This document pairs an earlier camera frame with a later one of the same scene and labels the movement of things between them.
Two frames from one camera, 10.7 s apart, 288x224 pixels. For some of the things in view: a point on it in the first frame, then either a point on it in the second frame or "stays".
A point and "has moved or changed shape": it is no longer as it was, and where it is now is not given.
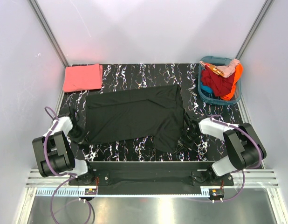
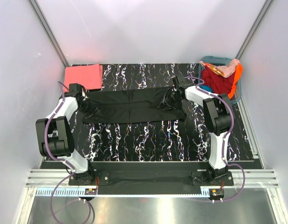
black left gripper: x=83 y=137 -> x=93 y=108
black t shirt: x=156 y=114 has moved or changed shape
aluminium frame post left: x=49 y=31 stays
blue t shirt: x=206 y=88 stays
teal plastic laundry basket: x=209 y=98 stays
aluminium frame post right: x=257 y=23 stays
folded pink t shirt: x=81 y=78 stays
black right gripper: x=182 y=143 -> x=170 y=103
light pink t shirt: x=226 y=71 stays
